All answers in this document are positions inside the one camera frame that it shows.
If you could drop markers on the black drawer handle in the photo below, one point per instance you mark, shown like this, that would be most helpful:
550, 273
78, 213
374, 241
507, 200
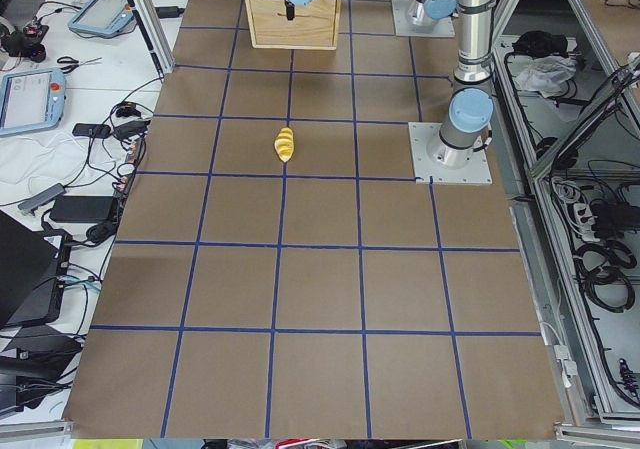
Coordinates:
290, 10

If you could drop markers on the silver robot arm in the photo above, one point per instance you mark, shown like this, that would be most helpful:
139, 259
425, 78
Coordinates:
470, 108

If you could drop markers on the wooden drawer cabinet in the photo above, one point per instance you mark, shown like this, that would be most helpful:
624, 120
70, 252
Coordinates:
314, 27

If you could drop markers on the toy bread loaf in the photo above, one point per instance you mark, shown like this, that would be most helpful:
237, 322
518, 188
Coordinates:
284, 144

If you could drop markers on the far blue teach pendant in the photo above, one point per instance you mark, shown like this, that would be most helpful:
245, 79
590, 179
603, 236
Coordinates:
102, 18

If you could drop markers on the blue teach pendant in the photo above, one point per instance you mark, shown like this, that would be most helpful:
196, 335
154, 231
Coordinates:
32, 101
102, 18

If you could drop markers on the near blue teach pendant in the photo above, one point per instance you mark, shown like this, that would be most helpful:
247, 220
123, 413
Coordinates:
32, 101

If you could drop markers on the black power adapter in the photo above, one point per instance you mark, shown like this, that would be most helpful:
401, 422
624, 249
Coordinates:
82, 209

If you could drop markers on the black laptop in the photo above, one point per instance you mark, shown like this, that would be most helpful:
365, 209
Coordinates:
32, 266

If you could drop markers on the aluminium frame post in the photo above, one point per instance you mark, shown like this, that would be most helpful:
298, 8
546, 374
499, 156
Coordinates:
153, 35

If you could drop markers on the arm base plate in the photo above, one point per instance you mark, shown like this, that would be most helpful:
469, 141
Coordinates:
424, 18
436, 163

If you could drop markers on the black handled scissors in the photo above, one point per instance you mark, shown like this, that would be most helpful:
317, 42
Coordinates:
68, 64

